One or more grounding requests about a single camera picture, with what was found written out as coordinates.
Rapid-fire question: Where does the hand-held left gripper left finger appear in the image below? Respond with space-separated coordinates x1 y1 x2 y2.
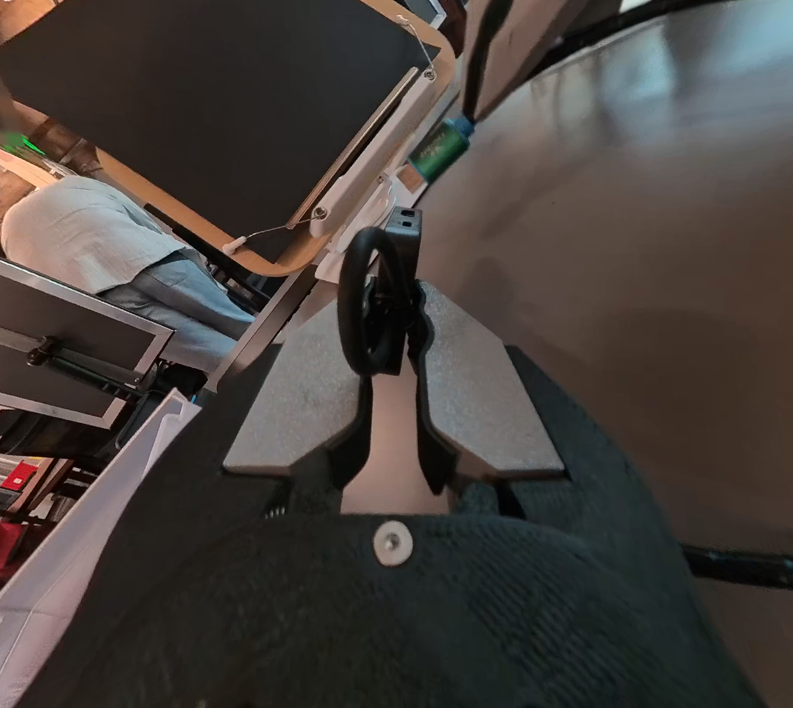
222 287 374 491

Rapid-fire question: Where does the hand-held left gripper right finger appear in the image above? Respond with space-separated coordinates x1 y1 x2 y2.
409 279 566 496

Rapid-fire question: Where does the black pigtail cable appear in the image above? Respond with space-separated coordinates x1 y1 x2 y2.
336 226 410 377

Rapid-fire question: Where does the black braided hdmi cable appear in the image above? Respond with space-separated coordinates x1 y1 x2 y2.
403 0 793 588

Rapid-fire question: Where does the clear plastic storage bin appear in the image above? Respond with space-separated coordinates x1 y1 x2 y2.
0 387 205 706

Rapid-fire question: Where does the black monitor on wooden board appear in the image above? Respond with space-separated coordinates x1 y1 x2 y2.
0 0 458 278

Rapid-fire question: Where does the red storage box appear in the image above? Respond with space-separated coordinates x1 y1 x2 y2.
0 454 41 544

